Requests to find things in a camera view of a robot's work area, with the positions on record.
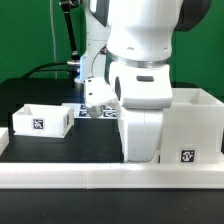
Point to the white marker base plate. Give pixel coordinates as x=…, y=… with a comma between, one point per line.
x=81, y=111

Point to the white drawer cabinet box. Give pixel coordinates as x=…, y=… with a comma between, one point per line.
x=193, y=128

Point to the black camera stand pole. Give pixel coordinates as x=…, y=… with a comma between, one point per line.
x=67, y=6

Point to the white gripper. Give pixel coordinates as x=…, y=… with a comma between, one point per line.
x=143, y=94

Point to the white front border rail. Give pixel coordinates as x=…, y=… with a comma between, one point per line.
x=101, y=176

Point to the white left border rail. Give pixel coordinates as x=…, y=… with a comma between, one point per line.
x=4, y=139

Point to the white border rail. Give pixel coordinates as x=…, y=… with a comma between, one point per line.
x=4, y=139
x=101, y=176

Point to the white rear drawer tray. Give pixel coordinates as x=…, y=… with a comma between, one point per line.
x=43, y=120

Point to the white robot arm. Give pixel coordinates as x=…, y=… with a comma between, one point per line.
x=141, y=30

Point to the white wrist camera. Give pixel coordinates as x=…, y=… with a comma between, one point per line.
x=97, y=92

